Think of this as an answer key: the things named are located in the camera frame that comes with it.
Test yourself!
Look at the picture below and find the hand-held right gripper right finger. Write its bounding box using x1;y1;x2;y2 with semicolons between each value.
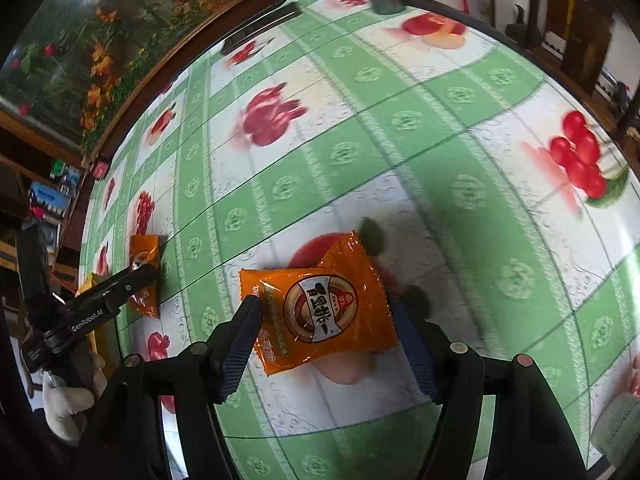
390;295;601;480

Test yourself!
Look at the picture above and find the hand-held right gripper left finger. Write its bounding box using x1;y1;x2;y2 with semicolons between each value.
75;295;263;480

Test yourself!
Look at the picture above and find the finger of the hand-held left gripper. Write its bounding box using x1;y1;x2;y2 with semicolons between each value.
75;262;160;313

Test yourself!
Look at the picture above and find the small orange snack packet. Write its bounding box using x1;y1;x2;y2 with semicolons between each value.
127;234;163;320
239;230;401;377

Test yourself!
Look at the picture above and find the person's left hand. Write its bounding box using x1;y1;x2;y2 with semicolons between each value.
42;352;108;443

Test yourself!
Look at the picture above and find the blue plastic container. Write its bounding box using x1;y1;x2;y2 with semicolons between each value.
27;180;71;218

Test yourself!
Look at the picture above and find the green box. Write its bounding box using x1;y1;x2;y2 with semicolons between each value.
50;160;81;181

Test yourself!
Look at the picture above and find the wooden shelf unit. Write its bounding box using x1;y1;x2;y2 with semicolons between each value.
0;105;96;281

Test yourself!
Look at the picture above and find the green fruit print tablecloth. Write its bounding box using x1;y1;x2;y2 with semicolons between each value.
80;0;640;480

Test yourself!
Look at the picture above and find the glass fish tank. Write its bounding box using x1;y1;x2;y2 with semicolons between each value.
0;0;311;156

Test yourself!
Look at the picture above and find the black remote control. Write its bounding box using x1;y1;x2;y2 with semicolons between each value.
220;2;303;53

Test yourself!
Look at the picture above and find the wooden chair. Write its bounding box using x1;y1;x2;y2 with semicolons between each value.
540;0;640;141

